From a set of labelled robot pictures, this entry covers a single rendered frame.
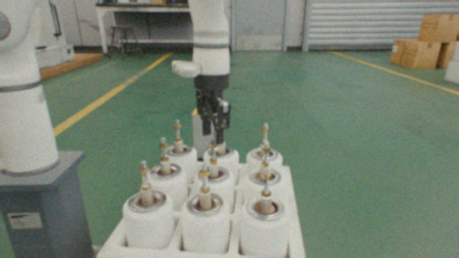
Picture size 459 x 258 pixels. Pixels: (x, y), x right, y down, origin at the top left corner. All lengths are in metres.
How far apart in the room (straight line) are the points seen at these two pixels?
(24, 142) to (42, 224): 0.17
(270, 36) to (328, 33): 1.03
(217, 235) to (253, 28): 5.07
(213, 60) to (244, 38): 4.93
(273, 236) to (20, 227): 0.51
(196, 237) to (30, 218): 0.34
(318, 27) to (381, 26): 1.10
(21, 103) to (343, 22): 5.48
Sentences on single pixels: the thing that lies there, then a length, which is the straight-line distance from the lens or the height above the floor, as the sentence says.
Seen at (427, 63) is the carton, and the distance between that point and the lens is 4.20.
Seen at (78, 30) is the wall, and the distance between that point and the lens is 6.07.
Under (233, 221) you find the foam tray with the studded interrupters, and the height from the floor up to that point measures 0.18.
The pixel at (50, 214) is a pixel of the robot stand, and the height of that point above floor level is 0.22.
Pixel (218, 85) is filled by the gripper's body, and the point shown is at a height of 0.47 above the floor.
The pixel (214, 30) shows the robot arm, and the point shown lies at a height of 0.57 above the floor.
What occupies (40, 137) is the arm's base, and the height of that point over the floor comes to 0.37.
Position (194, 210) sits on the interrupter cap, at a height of 0.25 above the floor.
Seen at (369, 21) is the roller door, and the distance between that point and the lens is 6.00.
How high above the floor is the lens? 0.60
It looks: 21 degrees down
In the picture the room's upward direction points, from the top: straight up
